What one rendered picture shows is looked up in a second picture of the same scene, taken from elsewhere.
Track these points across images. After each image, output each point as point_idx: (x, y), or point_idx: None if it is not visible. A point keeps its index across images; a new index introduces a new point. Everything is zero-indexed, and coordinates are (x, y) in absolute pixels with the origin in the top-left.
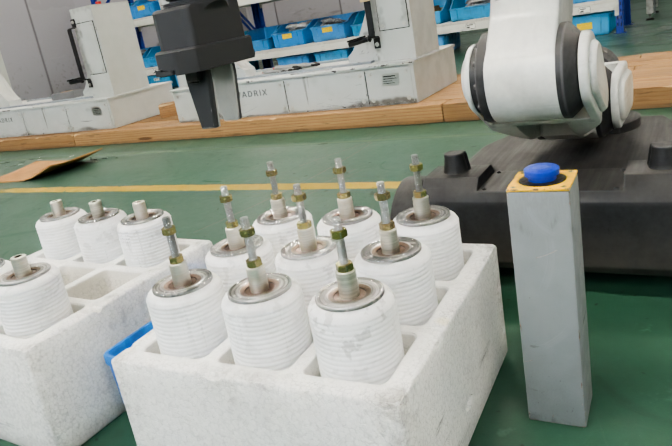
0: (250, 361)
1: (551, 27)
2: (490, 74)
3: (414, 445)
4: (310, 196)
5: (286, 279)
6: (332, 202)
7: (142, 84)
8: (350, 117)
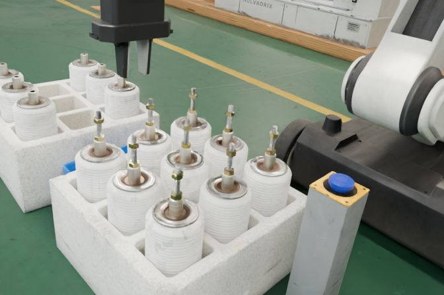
0: (112, 220)
1: (417, 69)
2: (360, 85)
3: None
4: (258, 92)
5: (152, 180)
6: (267, 103)
7: None
8: (317, 43)
